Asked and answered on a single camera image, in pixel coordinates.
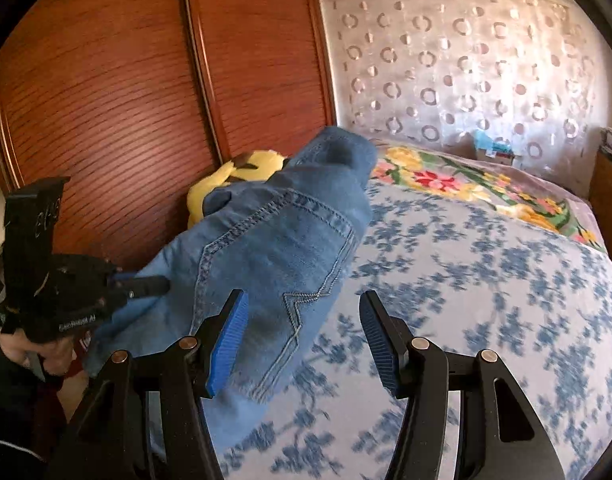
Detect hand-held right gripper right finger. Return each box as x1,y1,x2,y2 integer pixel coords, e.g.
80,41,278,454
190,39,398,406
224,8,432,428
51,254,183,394
359,290,569,480

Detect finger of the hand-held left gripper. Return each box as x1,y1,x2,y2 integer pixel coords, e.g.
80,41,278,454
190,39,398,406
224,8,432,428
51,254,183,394
113,274,169,299

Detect blue floral bed sheet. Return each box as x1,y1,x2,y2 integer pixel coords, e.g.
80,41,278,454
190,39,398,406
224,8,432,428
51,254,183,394
151,180,612,480

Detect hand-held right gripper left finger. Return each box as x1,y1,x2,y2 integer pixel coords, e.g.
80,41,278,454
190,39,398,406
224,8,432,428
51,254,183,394
46,289,250,480

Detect wooden wardrobe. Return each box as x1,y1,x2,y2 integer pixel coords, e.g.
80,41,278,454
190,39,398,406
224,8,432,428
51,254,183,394
0,0,337,301

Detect circle pattern curtain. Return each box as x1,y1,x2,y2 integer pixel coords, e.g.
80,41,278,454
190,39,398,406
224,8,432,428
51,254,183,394
318,0,606,196

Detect open cardboard box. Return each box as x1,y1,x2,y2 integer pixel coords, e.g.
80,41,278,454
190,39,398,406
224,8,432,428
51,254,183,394
466,130,524,168

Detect floral blanket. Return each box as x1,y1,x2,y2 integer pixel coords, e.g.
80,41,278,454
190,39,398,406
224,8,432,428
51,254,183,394
368,145,609,256

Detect blue denim pants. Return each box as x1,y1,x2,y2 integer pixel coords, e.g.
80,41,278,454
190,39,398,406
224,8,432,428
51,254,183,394
83,126,379,461

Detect person's left forearm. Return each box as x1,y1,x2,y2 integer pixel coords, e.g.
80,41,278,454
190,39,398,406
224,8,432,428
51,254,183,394
0,320,74,480

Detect yellow plush toy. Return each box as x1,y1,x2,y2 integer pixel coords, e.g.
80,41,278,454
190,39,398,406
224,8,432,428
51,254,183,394
186,149,287,228

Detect wooden cabinet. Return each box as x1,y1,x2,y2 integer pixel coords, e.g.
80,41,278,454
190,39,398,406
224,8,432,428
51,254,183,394
588,127,612,221

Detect person's left hand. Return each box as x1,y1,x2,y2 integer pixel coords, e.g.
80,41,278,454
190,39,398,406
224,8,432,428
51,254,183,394
1,332,82,387

